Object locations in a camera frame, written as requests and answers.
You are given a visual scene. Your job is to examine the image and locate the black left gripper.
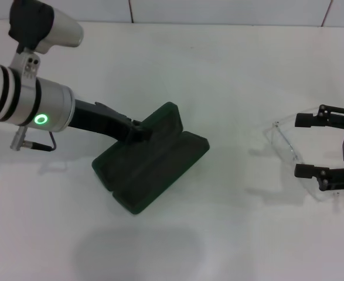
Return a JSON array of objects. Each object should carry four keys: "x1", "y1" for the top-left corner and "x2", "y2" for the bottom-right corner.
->
[{"x1": 68, "y1": 98, "x2": 152, "y2": 144}]

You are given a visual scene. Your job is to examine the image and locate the clear white glasses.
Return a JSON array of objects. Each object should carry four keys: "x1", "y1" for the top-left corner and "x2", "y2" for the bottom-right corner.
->
[{"x1": 262, "y1": 112, "x2": 341, "y2": 203}]

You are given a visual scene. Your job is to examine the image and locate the dark green glasses case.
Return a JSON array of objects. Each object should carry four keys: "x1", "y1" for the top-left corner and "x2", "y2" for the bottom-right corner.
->
[{"x1": 91, "y1": 101, "x2": 211, "y2": 217}]

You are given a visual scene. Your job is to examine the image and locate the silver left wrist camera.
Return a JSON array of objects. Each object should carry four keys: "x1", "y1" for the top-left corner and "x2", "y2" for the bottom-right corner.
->
[{"x1": 8, "y1": 0, "x2": 84, "y2": 80}]

